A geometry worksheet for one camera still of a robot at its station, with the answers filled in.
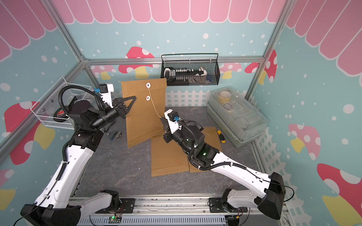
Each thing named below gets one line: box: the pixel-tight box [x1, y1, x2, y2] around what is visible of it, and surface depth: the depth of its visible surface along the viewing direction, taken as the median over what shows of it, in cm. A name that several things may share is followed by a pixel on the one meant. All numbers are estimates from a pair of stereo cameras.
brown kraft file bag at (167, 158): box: [150, 135, 190, 178], surface depth 91 cm
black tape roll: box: [52, 107, 69, 123], surface depth 71 cm
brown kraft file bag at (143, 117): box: [121, 78, 168, 149], surface depth 67 cm
